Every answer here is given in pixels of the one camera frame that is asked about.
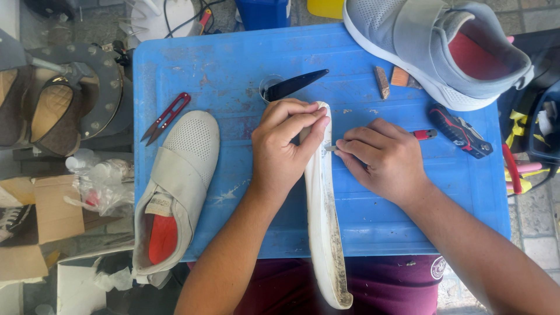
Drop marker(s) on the person's maroon shorts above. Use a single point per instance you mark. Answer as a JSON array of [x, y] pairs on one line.
[[385, 284]]

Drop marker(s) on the black and red utility knife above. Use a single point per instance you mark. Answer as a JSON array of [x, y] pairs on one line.
[[459, 130]]

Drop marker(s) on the blue plastic container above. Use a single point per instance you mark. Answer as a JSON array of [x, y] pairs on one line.
[[262, 13]]

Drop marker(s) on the black pointed tool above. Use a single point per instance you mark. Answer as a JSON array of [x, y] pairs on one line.
[[297, 83]]

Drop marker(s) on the white fan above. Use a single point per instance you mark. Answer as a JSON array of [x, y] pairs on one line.
[[175, 17]]

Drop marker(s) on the brown quilted slip-on shoe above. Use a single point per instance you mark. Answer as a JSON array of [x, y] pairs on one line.
[[54, 113], [11, 105]]

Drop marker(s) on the white detached shoe sole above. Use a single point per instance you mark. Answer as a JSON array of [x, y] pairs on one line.
[[323, 218]]

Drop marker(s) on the grey sneaker with white sole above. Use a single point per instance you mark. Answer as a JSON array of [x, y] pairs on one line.
[[393, 30]]

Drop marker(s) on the person's left hand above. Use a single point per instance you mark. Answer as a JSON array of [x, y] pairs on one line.
[[275, 153]]

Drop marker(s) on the white cardboard box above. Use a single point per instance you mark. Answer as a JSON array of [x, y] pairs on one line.
[[78, 288]]

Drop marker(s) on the black shoe with white laces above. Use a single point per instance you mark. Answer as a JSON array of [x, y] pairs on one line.
[[15, 221]]

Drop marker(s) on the clear plastic cup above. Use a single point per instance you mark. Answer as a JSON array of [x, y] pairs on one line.
[[264, 85]]

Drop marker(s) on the clear plastic bag with bottles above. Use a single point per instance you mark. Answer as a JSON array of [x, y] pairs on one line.
[[105, 188]]

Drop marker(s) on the off-white soleless shoe upper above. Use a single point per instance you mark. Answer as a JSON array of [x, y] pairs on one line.
[[183, 175]]

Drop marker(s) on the blue plastic work board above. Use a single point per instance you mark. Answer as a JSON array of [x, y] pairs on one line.
[[262, 52]]

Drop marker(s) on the person's right hand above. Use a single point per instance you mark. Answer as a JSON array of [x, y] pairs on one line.
[[389, 166]]

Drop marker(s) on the brown cardboard box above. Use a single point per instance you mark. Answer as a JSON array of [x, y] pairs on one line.
[[57, 210]]

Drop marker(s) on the brown sharpening stone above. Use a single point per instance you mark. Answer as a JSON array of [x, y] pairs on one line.
[[382, 82]]

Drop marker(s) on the yellow plastic container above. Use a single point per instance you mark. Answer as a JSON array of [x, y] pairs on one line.
[[326, 8]]

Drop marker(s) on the red thread snips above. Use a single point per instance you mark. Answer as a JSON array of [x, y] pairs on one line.
[[173, 111]]

